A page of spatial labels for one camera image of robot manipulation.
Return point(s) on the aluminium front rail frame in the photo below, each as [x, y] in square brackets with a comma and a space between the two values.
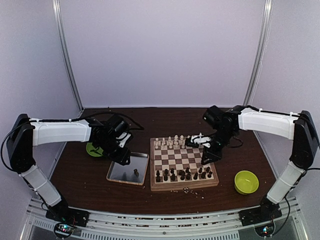
[219, 225]

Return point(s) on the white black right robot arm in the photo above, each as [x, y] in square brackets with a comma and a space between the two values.
[289, 140]

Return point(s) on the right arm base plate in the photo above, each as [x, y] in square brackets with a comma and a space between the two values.
[257, 215]

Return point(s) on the green plate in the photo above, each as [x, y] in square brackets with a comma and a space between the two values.
[96, 152]

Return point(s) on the wooden chess board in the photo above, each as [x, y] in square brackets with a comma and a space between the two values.
[172, 153]

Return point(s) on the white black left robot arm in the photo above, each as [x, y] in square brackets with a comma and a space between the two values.
[30, 138]

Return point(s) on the dark chess rook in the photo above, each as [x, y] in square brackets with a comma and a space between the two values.
[136, 172]

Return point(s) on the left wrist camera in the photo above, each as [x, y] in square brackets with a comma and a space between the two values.
[123, 139]

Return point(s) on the metal tray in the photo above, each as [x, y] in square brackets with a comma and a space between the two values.
[124, 174]

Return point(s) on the left aluminium post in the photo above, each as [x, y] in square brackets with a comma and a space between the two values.
[65, 53]

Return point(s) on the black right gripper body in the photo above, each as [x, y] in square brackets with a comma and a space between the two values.
[218, 152]

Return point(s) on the green bowl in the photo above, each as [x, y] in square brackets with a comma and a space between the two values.
[246, 182]

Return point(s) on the right aluminium post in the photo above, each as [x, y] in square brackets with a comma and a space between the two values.
[260, 51]

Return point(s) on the white chess rook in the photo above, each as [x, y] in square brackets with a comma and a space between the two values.
[156, 143]

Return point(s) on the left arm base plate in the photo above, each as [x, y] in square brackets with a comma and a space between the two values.
[67, 215]

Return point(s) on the aluminium post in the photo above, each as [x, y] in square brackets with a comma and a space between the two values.
[65, 53]
[260, 51]

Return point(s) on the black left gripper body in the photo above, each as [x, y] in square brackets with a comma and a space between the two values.
[114, 154]

